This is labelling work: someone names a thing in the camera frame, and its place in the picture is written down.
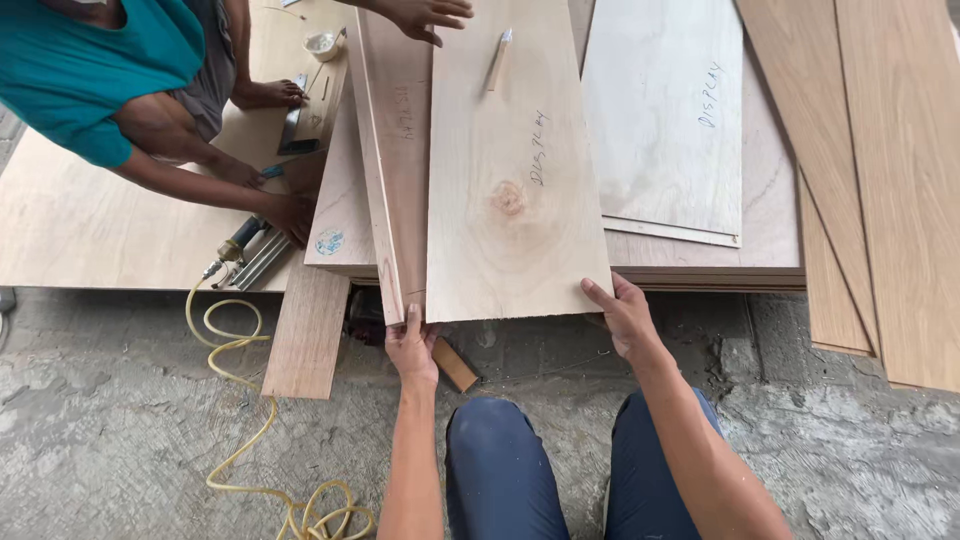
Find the person's right hand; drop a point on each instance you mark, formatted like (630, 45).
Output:
(628, 318)

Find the small wood offcut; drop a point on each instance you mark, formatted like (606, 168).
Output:
(454, 364)

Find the brown wood plank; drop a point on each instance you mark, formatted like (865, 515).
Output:
(309, 330)

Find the pale plywood panel with knot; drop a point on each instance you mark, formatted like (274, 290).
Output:
(510, 172)

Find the large plywood sheet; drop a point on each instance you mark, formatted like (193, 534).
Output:
(112, 217)

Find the person's left hand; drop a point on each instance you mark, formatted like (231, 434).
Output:
(412, 354)

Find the whitish plywood panel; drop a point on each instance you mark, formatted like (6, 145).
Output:
(667, 127)

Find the oak veneer boards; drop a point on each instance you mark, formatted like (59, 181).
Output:
(870, 180)

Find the reddish plywood side board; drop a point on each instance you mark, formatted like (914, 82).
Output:
(391, 150)

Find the person's dark blue trousers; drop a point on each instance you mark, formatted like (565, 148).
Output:
(555, 472)

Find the pneumatic nail gun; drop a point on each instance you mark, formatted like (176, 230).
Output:
(252, 252)

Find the stack of plywood sheets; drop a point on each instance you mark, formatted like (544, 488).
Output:
(750, 225)

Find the white glue cup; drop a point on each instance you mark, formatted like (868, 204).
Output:
(322, 43)

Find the wooden pencil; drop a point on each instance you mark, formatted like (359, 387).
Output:
(499, 58)

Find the metal try square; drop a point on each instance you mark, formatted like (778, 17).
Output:
(294, 120)

